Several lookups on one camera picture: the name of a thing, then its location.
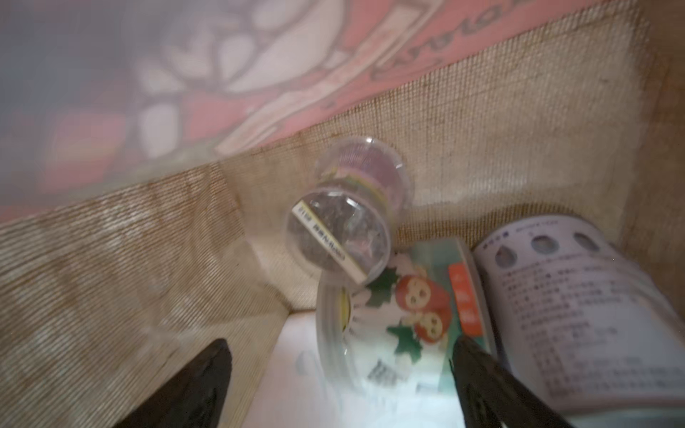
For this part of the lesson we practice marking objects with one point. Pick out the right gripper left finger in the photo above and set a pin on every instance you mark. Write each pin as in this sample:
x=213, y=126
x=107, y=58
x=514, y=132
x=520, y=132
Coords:
x=194, y=397

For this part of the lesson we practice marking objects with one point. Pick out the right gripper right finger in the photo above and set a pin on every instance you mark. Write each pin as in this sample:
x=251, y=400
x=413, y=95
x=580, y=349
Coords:
x=490, y=396

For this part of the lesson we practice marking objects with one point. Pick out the red burlap canvas bag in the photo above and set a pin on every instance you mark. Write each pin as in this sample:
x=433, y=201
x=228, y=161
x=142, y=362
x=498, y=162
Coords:
x=151, y=150

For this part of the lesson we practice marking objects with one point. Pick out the wide jar strawberry label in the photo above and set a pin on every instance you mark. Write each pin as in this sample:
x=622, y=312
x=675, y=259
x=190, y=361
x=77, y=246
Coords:
x=395, y=335

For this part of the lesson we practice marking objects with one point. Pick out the wide jar white label top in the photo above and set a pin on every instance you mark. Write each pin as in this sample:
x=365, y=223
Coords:
x=582, y=327

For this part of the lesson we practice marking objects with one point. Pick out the small clear jar dark seeds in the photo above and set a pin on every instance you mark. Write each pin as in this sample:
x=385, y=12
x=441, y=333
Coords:
x=345, y=222

